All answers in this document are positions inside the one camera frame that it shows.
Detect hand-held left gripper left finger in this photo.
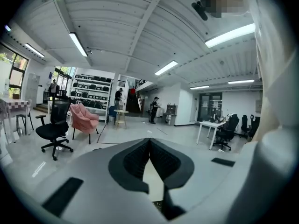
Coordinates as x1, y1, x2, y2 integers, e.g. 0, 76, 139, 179
30, 138, 164, 224

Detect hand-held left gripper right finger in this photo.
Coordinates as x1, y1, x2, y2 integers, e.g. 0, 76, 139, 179
149, 138, 255, 224

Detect white desk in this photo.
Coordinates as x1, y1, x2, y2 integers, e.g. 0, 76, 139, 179
196, 121, 227, 151

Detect black office chair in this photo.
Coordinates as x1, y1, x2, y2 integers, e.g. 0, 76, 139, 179
35, 96, 74, 161
240, 115, 250, 139
214, 114, 240, 151
249, 114, 261, 139

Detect pink armchair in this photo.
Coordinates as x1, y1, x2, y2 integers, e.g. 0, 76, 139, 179
69, 103, 100, 145

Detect blue chair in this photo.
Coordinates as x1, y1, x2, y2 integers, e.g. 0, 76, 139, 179
107, 105, 118, 126

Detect dark double glass door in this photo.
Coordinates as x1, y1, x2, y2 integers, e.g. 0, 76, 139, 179
198, 91, 223, 123

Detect small grey cabinet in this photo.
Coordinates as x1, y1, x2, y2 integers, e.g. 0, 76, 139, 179
163, 103, 178, 126

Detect round light wood side table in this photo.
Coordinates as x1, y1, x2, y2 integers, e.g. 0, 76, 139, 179
113, 109, 130, 130

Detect dark staircase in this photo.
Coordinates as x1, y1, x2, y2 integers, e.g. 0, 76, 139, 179
125, 87, 143, 113

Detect white shelf with black cases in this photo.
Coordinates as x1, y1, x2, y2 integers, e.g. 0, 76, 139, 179
69, 74, 113, 122

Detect glass entrance door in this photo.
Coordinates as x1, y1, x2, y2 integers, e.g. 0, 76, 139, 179
48, 66, 75, 100

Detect grey lockers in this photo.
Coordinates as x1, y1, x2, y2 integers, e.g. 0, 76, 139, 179
24, 73, 41, 107

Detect table with checkered cloth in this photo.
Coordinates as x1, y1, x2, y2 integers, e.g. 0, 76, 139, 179
0, 98, 31, 145

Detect black framed window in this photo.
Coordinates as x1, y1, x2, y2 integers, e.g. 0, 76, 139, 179
0, 43, 30, 98

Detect person's printed t-shirt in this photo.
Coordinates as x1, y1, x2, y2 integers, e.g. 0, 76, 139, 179
247, 0, 299, 130

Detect black frame side chair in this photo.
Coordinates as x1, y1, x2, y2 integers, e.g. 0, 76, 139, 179
15, 110, 35, 135

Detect black head-worn camera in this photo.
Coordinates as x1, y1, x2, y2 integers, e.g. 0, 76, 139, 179
191, 1, 208, 21

